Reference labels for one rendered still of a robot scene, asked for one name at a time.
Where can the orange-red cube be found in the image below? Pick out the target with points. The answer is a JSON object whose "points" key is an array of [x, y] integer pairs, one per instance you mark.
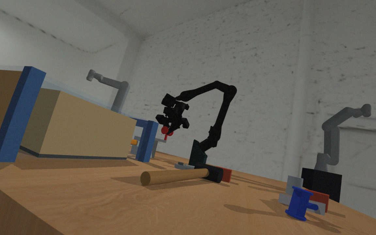
{"points": [[319, 197], [226, 175]]}

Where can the wooden-handled mallet with black head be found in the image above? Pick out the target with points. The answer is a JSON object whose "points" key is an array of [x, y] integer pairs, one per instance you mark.
{"points": [[200, 170]]}

